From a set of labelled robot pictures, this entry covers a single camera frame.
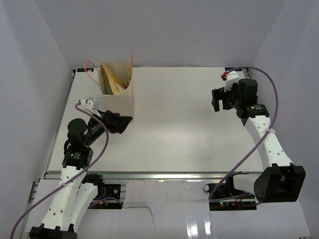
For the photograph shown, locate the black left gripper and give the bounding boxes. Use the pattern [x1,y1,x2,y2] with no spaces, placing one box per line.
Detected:
[84,109,132,146]

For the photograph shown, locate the green snack packet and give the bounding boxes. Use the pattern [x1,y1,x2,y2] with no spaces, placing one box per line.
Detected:
[125,78,132,87]

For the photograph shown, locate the large brown kraft snack bag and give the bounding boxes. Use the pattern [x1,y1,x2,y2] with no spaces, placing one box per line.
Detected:
[100,61,127,95]

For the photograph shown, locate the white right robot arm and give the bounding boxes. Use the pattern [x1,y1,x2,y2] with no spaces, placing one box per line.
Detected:
[212,79,306,203]

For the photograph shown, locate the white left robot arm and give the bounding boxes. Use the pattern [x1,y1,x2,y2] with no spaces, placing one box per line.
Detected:
[29,111,133,239]

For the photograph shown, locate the blue left corner label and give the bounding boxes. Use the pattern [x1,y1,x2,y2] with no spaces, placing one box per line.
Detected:
[76,68,95,73]

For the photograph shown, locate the cream paper bag orange handles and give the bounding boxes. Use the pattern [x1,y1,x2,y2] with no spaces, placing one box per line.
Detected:
[84,54,134,117]

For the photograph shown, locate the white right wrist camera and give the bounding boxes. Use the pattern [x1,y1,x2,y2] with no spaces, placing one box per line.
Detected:
[221,71,239,92]

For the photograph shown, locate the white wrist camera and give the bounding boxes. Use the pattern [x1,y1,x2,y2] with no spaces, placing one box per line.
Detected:
[76,97,102,119]
[221,71,239,92]

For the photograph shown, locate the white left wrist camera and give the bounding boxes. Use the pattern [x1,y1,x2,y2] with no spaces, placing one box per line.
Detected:
[76,97,102,119]

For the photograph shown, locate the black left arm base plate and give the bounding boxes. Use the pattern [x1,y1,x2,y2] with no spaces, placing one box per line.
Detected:
[89,184,123,210]

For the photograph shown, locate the aluminium front rail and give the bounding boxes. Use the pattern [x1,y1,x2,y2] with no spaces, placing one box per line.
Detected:
[44,171,265,180]

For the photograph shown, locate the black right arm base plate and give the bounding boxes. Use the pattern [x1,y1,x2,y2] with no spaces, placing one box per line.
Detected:
[209,183,257,212]

